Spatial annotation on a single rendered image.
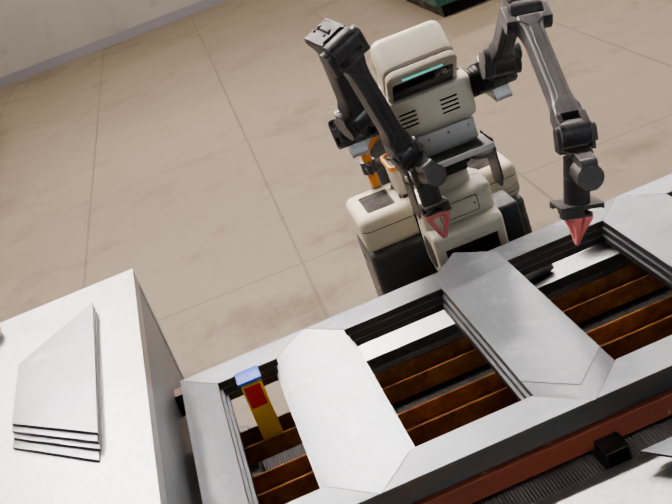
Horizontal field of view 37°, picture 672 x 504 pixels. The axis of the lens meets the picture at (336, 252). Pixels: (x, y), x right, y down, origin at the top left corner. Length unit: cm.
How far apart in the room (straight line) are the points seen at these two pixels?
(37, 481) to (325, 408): 62
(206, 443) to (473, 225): 110
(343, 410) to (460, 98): 106
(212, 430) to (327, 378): 28
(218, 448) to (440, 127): 115
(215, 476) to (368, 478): 36
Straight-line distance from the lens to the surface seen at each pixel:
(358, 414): 216
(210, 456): 224
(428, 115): 285
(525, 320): 229
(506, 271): 250
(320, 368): 237
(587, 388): 203
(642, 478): 198
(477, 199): 298
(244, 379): 240
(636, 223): 257
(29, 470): 214
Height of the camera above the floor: 204
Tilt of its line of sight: 24 degrees down
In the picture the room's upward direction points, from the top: 20 degrees counter-clockwise
